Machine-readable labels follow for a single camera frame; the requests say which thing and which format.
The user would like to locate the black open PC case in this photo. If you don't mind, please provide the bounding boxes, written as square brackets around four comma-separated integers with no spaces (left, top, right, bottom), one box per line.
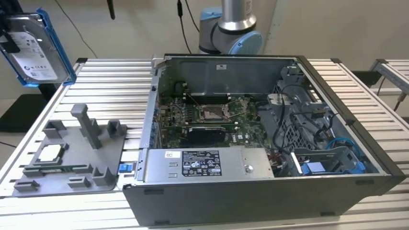
[122,54,406,227]

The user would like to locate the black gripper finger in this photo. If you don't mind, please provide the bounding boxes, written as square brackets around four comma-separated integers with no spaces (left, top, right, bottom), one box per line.
[0,30,20,54]

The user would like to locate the green RAM stick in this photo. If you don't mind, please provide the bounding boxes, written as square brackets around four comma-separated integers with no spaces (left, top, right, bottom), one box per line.
[25,163,88,173]

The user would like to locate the hard disk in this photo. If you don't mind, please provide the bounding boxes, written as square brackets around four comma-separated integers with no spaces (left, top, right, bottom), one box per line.
[0,7,77,87]

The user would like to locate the green motherboard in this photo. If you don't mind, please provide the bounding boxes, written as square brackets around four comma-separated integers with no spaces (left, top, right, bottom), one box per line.
[153,95,272,150]

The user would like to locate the silver CPU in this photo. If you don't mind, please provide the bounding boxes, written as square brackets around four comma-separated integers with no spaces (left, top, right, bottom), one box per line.
[37,144,65,164]

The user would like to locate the CPU socket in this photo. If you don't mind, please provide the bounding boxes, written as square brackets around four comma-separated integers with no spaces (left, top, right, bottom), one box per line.
[198,104,232,121]

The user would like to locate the metal socket cover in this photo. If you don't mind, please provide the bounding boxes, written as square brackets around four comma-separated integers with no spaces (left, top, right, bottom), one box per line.
[226,99,249,115]

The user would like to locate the short black wire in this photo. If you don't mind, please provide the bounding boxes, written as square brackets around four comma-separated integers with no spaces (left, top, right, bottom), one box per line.
[314,112,345,144]

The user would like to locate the blue carrier in bay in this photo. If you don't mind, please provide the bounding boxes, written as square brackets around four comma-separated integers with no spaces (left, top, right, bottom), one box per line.
[301,162,328,174]

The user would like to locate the grey metal disk bay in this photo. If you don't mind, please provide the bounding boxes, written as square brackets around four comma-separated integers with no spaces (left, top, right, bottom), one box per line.
[289,146,365,177]

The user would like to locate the silver power supply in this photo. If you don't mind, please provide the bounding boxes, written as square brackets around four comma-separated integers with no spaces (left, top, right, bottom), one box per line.
[141,148,276,182]

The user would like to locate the metal slat side table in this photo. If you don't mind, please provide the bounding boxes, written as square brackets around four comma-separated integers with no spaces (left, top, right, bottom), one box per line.
[372,58,409,94]

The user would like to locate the grey drive cage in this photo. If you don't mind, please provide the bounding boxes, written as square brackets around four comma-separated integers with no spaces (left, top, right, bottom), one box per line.
[257,80,333,154]

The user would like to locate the black hanging cable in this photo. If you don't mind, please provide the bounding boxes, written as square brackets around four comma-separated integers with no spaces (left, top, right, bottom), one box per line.
[176,0,193,54]

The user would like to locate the black graphics card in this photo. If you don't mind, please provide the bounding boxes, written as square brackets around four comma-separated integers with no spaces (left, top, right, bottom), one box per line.
[186,126,226,147]

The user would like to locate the grey parts rack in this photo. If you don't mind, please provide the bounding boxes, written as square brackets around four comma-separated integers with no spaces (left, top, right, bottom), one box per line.
[12,103,128,198]

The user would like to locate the light blue wire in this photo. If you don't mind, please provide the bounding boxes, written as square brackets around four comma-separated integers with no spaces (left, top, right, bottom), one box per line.
[328,137,356,159]

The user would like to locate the black monitor base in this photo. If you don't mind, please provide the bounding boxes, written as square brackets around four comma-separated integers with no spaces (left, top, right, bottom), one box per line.
[0,82,65,133]

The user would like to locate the thin locking lever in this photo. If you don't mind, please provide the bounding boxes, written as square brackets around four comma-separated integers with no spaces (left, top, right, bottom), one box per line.
[186,93,201,106]

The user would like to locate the long black wire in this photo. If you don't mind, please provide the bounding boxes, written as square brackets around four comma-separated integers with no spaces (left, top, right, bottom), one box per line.
[273,85,320,155]

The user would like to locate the black box under table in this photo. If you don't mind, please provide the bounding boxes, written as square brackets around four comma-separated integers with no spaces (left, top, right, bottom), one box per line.
[350,70,382,88]

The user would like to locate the thin black cable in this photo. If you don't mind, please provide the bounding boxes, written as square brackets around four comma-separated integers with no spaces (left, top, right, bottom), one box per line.
[53,0,97,58]

